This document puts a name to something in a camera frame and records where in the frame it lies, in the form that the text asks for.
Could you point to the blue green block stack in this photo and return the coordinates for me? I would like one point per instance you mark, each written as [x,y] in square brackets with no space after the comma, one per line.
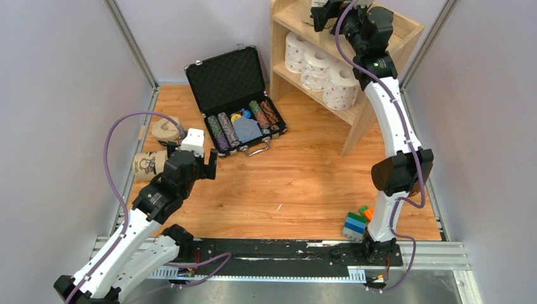
[354,227]

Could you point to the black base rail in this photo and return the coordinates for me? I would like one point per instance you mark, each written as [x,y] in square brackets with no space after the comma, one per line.
[288,258]

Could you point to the floral toilet roll three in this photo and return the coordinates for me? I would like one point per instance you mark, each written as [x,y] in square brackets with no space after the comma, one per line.
[296,46]

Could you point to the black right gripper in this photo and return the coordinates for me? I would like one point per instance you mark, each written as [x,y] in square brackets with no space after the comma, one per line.
[324,14]

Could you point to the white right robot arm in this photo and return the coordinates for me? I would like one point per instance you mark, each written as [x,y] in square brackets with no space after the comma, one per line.
[407,164]

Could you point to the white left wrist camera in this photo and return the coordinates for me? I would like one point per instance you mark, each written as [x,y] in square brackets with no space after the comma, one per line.
[194,142]

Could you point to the orange curved toy piece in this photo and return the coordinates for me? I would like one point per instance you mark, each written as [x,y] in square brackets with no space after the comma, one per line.
[366,212]

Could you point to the brown roll labelled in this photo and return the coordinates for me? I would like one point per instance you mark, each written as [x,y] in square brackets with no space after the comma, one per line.
[305,11]

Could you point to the black poker chip case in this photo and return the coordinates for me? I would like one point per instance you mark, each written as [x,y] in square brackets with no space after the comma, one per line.
[232,97]

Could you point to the floral toilet roll one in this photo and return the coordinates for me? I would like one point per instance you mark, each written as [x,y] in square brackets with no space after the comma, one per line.
[315,70]

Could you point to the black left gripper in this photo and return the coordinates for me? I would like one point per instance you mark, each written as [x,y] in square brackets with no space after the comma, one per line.
[207,171]

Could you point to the floral toilet roll two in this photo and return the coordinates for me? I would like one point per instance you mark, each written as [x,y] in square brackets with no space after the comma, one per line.
[341,87]

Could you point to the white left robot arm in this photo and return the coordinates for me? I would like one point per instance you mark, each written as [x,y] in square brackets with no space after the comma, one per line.
[116,270]

